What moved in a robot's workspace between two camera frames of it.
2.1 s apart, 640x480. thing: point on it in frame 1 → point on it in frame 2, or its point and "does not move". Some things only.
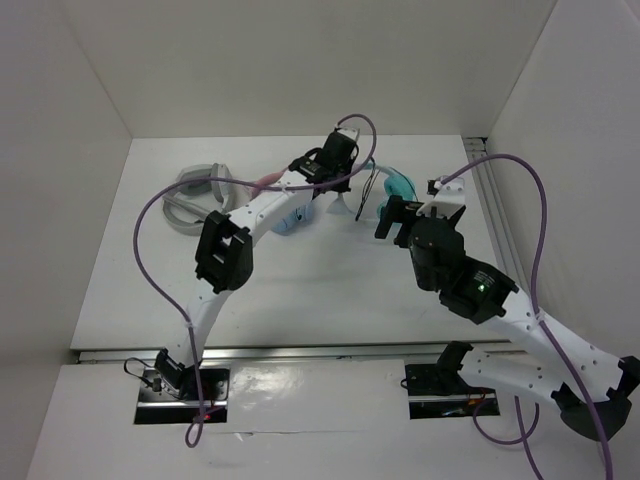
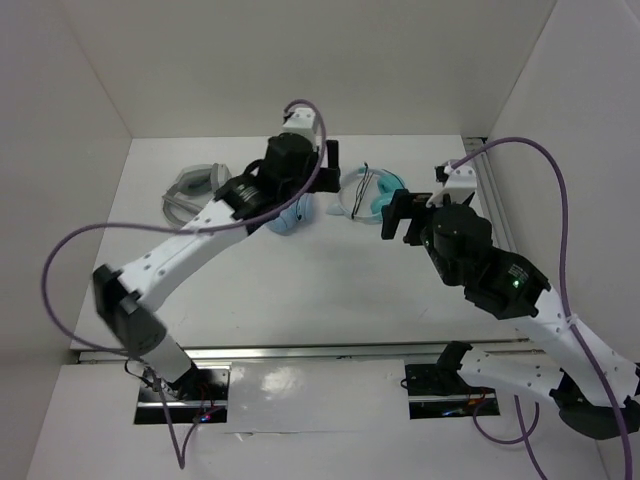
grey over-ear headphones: (185, 208) does not move
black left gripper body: (343, 171) → (297, 184)
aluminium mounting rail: (295, 352) does not move
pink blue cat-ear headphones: (298, 217) does not move
